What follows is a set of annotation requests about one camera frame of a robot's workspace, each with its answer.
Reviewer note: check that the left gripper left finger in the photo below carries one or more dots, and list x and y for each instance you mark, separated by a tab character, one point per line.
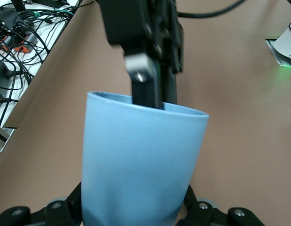
53	214

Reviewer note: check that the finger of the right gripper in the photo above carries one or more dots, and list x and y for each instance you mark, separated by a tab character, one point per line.
170	87

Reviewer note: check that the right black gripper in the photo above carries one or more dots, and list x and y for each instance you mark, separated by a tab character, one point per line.
131	21

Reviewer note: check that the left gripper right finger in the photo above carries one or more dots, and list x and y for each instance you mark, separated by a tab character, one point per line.
215	216

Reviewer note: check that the blue plastic cup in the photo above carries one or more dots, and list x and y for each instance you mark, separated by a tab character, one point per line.
140	164

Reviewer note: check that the brown table cloth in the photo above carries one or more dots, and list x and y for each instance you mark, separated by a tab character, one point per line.
230	117

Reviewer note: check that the orange black device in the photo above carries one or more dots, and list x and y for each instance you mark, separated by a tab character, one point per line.
20	46

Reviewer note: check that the black box device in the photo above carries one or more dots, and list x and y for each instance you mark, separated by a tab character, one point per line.
2	70

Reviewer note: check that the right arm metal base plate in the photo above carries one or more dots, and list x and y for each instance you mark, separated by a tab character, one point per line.
280	62

